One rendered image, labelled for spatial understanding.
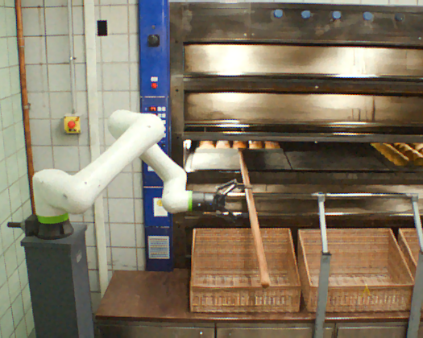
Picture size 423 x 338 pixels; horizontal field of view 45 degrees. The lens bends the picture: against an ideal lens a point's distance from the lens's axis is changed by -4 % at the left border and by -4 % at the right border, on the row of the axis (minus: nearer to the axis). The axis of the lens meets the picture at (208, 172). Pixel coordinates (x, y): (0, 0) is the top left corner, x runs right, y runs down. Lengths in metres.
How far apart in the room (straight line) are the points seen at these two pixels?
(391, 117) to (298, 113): 0.52
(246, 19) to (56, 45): 1.03
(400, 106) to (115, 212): 1.71
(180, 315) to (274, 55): 1.44
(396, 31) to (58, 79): 1.85
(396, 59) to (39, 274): 2.09
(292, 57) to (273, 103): 0.27
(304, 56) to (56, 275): 1.68
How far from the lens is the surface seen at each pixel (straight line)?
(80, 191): 1.83
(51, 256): 2.03
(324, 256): 2.47
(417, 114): 3.03
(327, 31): 2.87
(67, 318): 2.14
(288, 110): 2.85
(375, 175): 3.04
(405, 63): 2.98
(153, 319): 2.67
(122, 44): 2.85
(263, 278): 1.67
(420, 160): 3.27
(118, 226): 3.08
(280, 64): 2.82
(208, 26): 2.82
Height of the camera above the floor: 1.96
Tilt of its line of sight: 16 degrees down
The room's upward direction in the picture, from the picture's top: straight up
